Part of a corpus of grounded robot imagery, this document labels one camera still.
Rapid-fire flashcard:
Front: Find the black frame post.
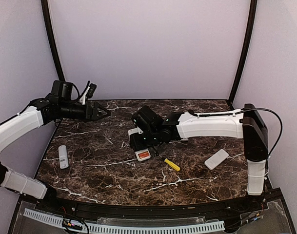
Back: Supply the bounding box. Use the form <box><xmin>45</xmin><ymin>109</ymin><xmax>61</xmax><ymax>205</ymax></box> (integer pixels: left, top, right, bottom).
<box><xmin>41</xmin><ymin>0</ymin><xmax>66</xmax><ymax>81</ymax></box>
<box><xmin>227</xmin><ymin>0</ymin><xmax>257</xmax><ymax>108</ymax></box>

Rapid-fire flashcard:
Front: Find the white remote control right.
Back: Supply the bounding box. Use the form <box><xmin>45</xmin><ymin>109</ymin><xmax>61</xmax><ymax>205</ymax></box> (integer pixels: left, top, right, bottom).
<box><xmin>204</xmin><ymin>149</ymin><xmax>229</xmax><ymax>170</ymax></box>

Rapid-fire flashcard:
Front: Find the white remote with battery bay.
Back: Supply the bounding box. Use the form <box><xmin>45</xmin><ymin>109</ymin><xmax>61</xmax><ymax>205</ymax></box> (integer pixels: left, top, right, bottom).
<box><xmin>128</xmin><ymin>127</ymin><xmax>151</xmax><ymax>162</ymax></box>

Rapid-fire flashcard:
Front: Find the right black frame post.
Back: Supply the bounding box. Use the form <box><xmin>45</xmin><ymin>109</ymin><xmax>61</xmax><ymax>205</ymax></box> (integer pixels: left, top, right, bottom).
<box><xmin>227</xmin><ymin>0</ymin><xmax>257</xmax><ymax>108</ymax></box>

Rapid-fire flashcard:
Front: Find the left black frame post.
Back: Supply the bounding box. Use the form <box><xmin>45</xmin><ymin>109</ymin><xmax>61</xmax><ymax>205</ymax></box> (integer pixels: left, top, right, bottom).
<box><xmin>41</xmin><ymin>0</ymin><xmax>66</xmax><ymax>81</ymax></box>

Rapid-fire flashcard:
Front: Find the black front rail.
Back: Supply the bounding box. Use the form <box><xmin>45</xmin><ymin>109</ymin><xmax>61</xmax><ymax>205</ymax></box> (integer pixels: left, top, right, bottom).
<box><xmin>29</xmin><ymin>191</ymin><xmax>268</xmax><ymax>220</ymax></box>

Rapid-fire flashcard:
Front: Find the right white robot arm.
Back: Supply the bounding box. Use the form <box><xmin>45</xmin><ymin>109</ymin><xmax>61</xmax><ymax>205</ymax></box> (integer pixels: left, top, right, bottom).
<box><xmin>128</xmin><ymin>103</ymin><xmax>272</xmax><ymax>212</ymax></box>

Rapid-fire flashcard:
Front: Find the grey remote control left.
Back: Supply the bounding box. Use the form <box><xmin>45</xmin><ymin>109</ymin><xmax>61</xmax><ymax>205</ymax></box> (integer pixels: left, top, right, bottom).
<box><xmin>58</xmin><ymin>145</ymin><xmax>69</xmax><ymax>169</ymax></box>

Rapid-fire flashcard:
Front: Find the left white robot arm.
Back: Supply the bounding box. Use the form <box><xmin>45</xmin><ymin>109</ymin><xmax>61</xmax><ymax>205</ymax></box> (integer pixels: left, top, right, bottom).
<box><xmin>0</xmin><ymin>80</ymin><xmax>111</xmax><ymax>213</ymax></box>

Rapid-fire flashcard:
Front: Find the white slotted cable duct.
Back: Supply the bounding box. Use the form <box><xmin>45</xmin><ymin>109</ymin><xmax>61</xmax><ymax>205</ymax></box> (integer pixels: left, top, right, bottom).
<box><xmin>23</xmin><ymin>208</ymin><xmax>225</xmax><ymax>234</ymax></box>

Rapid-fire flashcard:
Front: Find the yellow handled screwdriver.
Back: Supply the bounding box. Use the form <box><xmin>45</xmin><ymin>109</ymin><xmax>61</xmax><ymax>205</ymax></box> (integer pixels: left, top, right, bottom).
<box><xmin>155</xmin><ymin>152</ymin><xmax>180</xmax><ymax>171</ymax></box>

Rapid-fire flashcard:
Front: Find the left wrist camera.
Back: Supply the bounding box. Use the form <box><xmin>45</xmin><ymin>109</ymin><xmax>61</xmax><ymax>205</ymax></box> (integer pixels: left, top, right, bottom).
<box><xmin>78</xmin><ymin>81</ymin><xmax>97</xmax><ymax>105</ymax></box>

